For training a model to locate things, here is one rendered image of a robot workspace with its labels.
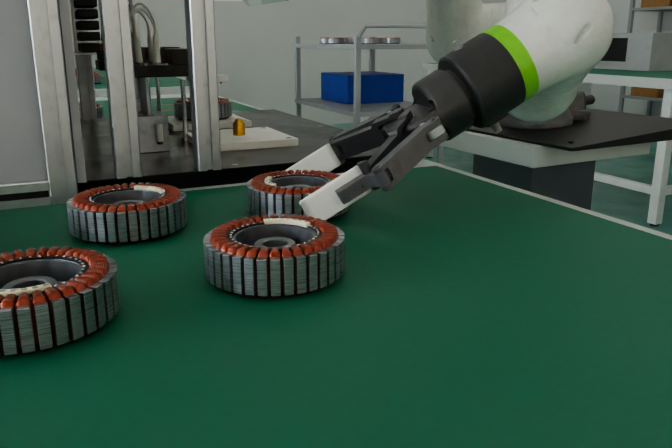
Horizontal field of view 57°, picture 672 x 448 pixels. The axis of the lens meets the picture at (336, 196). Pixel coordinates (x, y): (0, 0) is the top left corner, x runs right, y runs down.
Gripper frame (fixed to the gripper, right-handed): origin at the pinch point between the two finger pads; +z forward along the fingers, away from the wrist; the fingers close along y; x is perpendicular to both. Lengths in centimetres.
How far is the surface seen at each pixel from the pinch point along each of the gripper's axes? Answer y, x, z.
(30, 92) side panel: 10.4, 23.7, 19.8
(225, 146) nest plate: 28.7, 4.0, 5.7
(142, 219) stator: -8.1, 8.5, 14.1
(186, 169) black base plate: 16.3, 6.2, 11.0
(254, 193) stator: -2.1, 3.4, 4.5
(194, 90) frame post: 14.7, 14.4, 4.5
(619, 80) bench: 221, -107, -176
